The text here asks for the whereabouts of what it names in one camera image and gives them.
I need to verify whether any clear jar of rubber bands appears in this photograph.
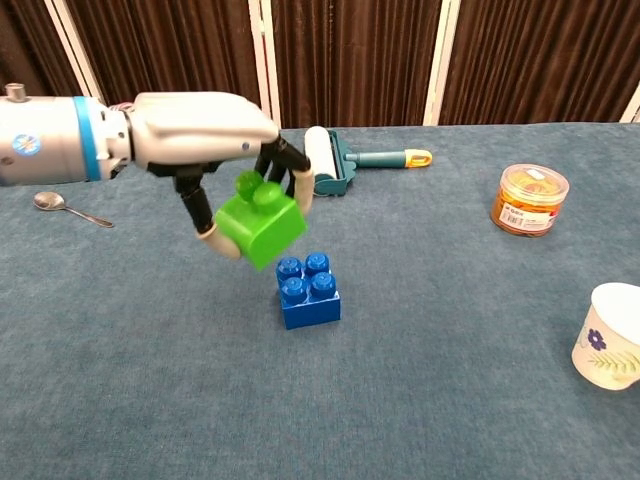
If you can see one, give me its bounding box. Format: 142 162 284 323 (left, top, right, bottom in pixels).
489 163 571 238

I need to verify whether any floral paper cup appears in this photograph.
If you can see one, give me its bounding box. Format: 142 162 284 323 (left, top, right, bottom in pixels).
571 282 640 392

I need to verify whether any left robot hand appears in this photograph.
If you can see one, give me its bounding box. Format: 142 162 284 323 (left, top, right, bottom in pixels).
119 91 316 262

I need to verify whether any blue table mat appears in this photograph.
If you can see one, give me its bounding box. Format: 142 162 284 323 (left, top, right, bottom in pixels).
0 122 640 480

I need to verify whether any teal lint roller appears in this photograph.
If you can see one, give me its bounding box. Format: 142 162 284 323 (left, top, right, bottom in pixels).
303 125 434 199

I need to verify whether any metal spoon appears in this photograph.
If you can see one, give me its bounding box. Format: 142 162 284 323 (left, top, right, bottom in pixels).
33 191 115 229

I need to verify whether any folding screen partition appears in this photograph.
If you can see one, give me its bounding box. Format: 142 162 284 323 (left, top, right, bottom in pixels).
0 0 640 130

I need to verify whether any green toy brick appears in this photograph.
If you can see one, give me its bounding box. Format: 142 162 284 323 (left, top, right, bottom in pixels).
214 169 308 273

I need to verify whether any blue toy brick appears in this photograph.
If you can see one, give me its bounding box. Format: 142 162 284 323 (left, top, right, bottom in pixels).
275 252 343 331

